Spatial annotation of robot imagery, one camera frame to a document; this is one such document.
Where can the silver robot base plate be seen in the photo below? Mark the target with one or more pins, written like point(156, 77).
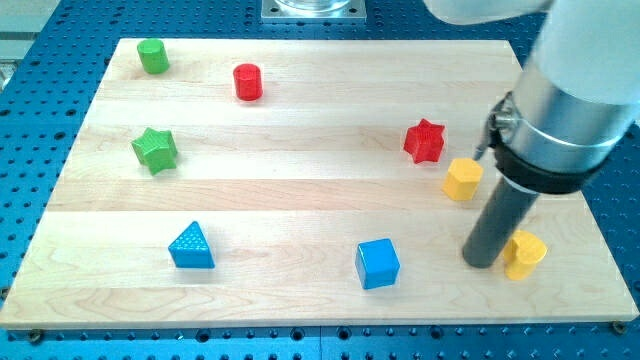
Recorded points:
point(306, 11)

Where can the red star block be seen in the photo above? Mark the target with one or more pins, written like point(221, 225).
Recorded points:
point(425, 141)

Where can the red cylinder block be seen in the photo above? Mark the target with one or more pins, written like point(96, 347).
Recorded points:
point(248, 82)

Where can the blue cube block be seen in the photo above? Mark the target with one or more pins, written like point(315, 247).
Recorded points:
point(376, 263)

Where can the green cylinder block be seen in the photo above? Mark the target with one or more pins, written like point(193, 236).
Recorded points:
point(153, 56)

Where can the yellow heart block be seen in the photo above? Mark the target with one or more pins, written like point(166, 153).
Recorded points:
point(522, 253)

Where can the green star block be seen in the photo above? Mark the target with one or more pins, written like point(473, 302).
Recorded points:
point(156, 149)

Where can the light wooden board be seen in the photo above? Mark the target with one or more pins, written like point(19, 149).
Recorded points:
point(285, 187)

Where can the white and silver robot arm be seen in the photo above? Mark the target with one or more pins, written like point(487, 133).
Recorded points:
point(573, 102)

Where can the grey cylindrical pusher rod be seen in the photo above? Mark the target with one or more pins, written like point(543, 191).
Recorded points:
point(501, 215)

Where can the blue triangle block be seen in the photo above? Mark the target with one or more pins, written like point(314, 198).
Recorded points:
point(191, 249)

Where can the yellow hexagon block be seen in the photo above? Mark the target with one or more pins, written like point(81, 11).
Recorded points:
point(463, 178)

